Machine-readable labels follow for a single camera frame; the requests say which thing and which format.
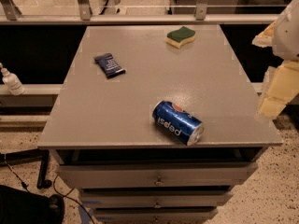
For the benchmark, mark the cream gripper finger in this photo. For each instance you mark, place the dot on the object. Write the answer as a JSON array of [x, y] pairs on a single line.
[[265, 38], [280, 86]]

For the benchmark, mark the green and yellow sponge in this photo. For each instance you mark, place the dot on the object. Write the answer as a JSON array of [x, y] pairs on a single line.
[[180, 37]]

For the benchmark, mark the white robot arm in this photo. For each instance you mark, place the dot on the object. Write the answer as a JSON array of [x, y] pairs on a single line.
[[286, 34]]

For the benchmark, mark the blue rxbar blueberry wrapper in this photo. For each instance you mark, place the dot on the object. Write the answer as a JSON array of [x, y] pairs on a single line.
[[109, 65]]

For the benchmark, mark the top grey drawer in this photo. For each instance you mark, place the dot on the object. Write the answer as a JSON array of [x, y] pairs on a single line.
[[156, 175]]

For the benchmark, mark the grey drawer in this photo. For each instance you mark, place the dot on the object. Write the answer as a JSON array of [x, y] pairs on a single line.
[[156, 199], [151, 214], [156, 175]]

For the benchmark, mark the blue pepsi can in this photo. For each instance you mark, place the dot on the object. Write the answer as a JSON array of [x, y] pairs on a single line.
[[185, 127]]

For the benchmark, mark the middle grey drawer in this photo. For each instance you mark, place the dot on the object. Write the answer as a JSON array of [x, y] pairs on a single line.
[[156, 199]]

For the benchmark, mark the bottom grey drawer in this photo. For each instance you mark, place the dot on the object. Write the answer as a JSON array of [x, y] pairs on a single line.
[[151, 214]]

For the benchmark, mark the white spray bottle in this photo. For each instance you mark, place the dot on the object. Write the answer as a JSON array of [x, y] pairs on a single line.
[[12, 82]]

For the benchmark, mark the grey metal railing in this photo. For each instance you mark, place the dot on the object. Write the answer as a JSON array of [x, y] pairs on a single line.
[[80, 12]]

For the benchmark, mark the black stand leg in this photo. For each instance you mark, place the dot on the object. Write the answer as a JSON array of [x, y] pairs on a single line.
[[26, 156]]

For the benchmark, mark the black bag on floor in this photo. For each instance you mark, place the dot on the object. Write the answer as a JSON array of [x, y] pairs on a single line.
[[20, 207]]

